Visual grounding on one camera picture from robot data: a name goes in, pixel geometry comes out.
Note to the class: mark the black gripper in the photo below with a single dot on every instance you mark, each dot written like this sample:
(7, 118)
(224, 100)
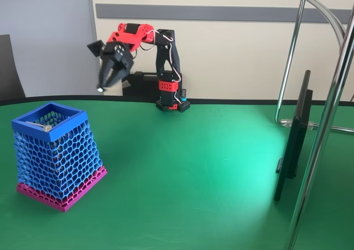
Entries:
(114, 61)

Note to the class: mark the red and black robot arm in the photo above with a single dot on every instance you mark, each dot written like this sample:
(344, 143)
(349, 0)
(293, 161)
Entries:
(163, 59)

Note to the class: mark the blue and pink lattice basket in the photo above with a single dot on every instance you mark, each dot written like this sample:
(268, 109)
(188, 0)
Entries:
(55, 164)

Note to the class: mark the black plastic case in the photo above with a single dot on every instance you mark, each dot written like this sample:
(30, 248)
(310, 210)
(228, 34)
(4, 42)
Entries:
(143, 84)

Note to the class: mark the black and teal clamp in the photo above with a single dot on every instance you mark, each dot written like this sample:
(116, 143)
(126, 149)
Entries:
(183, 95)

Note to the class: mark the black chair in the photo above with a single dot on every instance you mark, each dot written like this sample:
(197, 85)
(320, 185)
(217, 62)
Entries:
(9, 75)

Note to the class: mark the green table cloth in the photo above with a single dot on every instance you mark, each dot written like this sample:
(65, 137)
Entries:
(193, 192)

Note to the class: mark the clear plastic clip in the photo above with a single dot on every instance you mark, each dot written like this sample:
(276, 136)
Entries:
(287, 122)

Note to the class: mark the black monitor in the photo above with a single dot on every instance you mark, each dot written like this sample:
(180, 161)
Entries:
(296, 145)

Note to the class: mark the chrome tube stand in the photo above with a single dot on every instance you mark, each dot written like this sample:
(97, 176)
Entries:
(320, 139)

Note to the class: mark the black gripper camera mount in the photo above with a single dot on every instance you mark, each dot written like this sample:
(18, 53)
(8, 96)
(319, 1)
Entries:
(95, 48)

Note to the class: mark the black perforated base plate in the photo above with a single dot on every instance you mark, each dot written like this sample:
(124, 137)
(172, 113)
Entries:
(184, 106)

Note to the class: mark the grey wall rail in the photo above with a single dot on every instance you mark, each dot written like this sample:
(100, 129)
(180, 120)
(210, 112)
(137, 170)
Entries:
(221, 13)

